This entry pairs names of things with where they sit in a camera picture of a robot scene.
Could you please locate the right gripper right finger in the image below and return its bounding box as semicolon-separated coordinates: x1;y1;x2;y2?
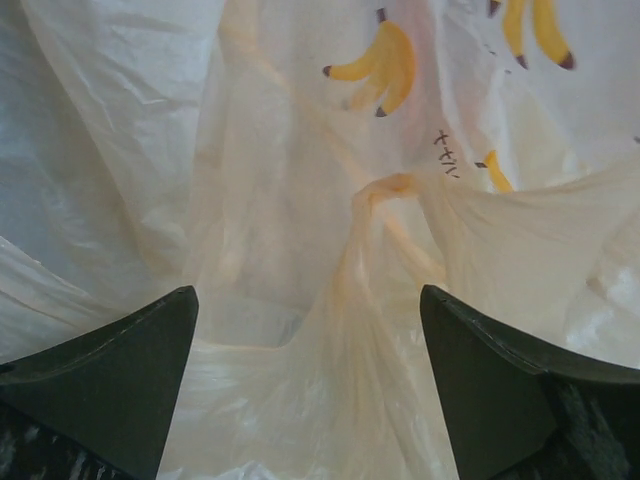
420;285;639;479

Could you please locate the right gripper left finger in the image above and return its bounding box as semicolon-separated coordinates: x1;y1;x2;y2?
1;286;199;479

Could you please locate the peach plastic grocery bag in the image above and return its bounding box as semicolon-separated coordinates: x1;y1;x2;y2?
1;1;639;479

